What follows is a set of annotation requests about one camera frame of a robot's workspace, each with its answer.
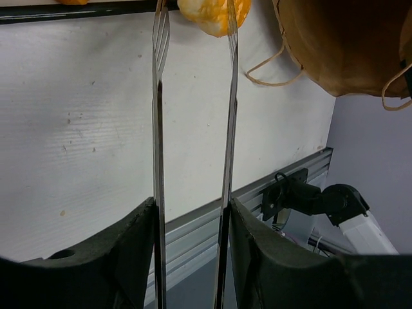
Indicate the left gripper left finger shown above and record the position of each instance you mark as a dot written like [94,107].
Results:
[107,270]

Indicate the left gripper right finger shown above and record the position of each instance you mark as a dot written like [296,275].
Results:
[272,272]

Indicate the brown paper bag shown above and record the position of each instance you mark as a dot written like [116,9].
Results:
[350,47]

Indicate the metal tongs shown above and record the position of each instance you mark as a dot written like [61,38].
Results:
[196,159]

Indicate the round twisted fake bread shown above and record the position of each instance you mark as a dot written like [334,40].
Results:
[211,16]

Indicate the orange fake bread loaf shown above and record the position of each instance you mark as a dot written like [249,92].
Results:
[73,2]

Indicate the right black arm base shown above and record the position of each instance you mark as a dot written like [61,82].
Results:
[290,192]

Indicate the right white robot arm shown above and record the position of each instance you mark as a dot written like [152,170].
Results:
[347,209]

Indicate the strawberry pattern tray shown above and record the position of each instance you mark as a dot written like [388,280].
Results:
[13,12]

